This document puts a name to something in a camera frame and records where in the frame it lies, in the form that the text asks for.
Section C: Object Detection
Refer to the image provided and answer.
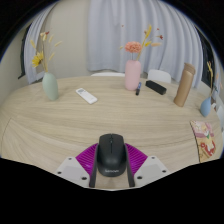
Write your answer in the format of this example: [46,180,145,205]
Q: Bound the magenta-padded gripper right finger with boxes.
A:
[124,142,171,188]

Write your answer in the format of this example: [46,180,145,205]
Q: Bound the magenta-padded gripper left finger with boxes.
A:
[55,142,100,189]

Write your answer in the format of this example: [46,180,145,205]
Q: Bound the black computer mouse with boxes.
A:
[96,133,128,178]

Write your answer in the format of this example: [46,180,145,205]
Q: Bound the white remote control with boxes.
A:
[75,87,99,105]

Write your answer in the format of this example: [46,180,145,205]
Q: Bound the black marker pen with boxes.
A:
[134,81,142,97]

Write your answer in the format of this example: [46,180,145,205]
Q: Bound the black rectangular case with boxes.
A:
[145,79,168,96]

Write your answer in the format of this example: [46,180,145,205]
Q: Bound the green vase with yellow flowers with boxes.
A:
[29,30,64,102]

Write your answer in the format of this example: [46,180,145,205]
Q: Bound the pink vase with dried flowers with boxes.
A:
[118,23,165,92]

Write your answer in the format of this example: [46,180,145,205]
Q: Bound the blue vase with dried flowers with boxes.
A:
[199,60,221,118]

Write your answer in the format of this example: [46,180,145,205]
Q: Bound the bronze insulated drink bottle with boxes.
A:
[173,62,197,108]

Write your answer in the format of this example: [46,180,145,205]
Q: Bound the wide white curtain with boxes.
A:
[86,0,204,89]

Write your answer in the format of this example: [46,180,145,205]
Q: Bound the dark glass window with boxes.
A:
[194,26,216,89]

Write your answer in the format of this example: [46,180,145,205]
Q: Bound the narrow white curtain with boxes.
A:
[23,6,54,85]

